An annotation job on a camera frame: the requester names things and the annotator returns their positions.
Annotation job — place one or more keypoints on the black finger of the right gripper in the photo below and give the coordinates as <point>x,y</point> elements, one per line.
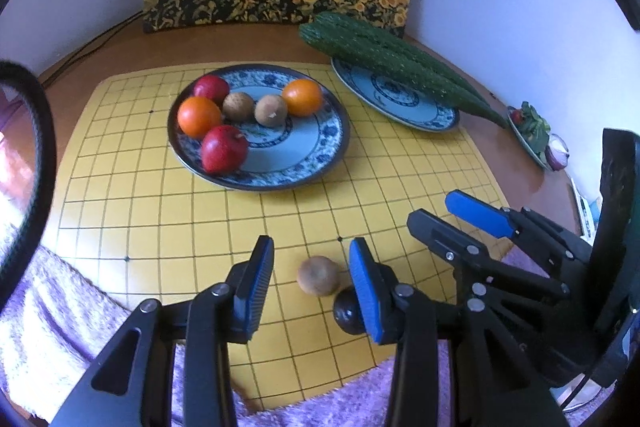
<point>472,262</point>

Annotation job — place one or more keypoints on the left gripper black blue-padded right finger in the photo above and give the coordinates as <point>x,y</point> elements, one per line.
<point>492,381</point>

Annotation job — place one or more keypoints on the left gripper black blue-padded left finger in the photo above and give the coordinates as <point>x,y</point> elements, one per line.
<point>130,382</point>

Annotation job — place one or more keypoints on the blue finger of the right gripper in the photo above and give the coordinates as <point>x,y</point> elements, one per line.
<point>552,247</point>

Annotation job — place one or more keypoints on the dark plum fruit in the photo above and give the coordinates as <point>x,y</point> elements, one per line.
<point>346,312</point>

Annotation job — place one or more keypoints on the brown kiwi on board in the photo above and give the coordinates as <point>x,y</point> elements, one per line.
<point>318,276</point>

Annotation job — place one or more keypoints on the purple fuzzy cloth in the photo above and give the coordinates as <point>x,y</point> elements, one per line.
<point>57,322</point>

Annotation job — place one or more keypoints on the yellow grid go board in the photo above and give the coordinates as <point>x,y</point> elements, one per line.
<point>137,223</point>

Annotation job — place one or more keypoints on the small plate with salad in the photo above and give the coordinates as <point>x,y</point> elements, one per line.
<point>547,149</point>

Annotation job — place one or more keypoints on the green cucumber front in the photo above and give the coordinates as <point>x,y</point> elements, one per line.
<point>358,51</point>

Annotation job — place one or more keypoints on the green cucumber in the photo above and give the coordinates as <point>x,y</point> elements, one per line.
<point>391,42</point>
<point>358,51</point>

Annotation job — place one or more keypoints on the blue white porcelain plate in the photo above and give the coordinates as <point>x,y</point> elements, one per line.
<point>300,151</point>

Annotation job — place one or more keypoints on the green cucumber back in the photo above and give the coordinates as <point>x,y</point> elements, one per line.
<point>391,42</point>

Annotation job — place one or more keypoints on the orange right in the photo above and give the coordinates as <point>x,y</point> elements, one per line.
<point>303,97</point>

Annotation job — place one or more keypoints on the orange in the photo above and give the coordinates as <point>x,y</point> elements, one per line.
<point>303,97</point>
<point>197,116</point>

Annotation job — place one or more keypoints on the red apple front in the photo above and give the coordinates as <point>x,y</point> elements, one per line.
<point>224,149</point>

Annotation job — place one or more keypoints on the red apple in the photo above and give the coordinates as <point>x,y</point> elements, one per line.
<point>212,87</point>
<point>224,149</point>

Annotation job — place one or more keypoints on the brown kiwi right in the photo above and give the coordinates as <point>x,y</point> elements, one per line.
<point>271,111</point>

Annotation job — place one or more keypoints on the brown kiwi left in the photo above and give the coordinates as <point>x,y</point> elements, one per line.
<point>238,107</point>

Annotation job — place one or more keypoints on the orange left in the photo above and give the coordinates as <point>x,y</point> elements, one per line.
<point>197,116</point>

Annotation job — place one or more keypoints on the red apple back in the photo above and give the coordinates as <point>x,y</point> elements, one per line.
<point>212,87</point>

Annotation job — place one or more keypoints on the black ring frame left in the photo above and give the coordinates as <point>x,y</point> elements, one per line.
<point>28,236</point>

